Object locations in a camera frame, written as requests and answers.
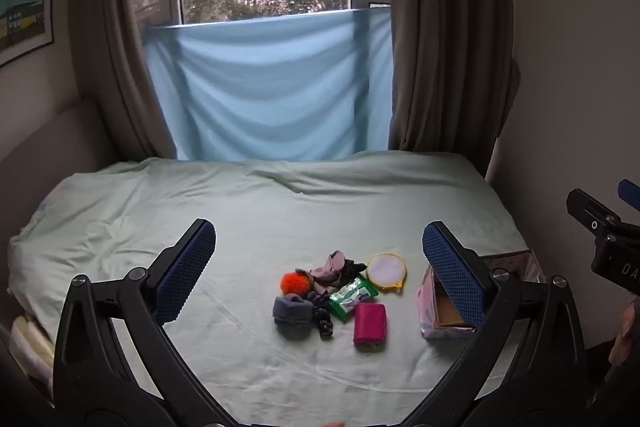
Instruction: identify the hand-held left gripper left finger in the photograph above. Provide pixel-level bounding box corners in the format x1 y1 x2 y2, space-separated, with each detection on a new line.
52 218 236 427

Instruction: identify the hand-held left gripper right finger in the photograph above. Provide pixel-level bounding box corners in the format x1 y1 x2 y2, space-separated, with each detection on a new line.
400 221 588 427

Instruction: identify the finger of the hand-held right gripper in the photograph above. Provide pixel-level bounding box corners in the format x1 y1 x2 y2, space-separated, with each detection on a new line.
617 179 640 212
566 189 622 234

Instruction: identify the cardboard box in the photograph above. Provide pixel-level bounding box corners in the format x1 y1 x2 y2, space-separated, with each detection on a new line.
417 249 546 340

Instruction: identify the yellow-rimmed round mesh pouch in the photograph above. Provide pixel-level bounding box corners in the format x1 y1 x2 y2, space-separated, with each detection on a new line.
366 251 407 292

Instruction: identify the magenta zip pouch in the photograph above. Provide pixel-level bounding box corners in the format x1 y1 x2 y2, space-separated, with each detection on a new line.
353 303 388 350

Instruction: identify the green packet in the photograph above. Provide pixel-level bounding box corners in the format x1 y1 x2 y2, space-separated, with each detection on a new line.
327 277 379 323

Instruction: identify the orange pom-pom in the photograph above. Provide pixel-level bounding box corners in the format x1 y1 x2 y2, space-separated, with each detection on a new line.
280 272 312 297

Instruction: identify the grey fleece scrunchie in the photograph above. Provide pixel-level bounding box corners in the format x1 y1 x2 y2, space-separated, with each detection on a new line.
272 294 316 333

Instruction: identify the pink cloth bundle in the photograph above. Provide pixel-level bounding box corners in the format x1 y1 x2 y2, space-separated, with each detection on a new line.
305 250 358 295

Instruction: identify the black spiral hair tie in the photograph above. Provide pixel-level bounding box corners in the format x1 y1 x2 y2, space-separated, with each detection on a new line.
307 289 335 340

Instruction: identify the person's right hand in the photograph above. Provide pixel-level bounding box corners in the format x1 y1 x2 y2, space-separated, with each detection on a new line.
609 302 640 368

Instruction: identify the bed with light green sheet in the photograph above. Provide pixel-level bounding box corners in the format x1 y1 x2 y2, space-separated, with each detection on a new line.
7 150 532 427

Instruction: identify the white folded bedding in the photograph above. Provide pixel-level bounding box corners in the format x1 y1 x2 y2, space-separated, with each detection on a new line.
7 314 56 398

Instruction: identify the beige upholstered headboard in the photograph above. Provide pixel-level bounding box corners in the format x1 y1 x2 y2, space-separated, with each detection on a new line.
0 94 121 303

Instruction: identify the light blue hanging cloth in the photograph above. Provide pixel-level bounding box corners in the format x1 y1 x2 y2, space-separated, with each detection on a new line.
142 7 396 160

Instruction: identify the brown curtain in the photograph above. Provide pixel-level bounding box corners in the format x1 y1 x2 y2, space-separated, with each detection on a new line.
382 0 521 172
67 0 177 158

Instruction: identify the framed wall picture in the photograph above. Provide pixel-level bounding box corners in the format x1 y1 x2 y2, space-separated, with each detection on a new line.
0 0 56 68

